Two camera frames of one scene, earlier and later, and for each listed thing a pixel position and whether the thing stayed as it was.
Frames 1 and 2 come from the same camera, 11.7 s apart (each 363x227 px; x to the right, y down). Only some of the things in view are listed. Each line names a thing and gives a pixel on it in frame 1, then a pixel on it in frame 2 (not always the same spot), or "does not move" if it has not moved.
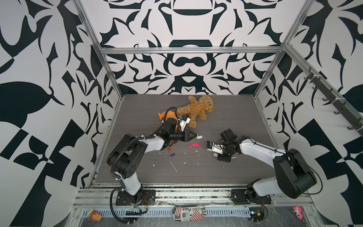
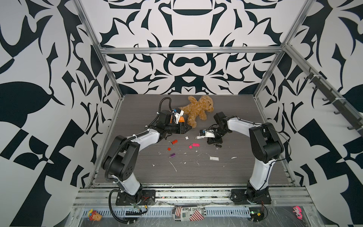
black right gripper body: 224,157 → 218,134
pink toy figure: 298,210 does not move
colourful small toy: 93,215 does not move
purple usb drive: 172,155 does not move
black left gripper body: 180,136 → 176,129
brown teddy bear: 196,108 does not move
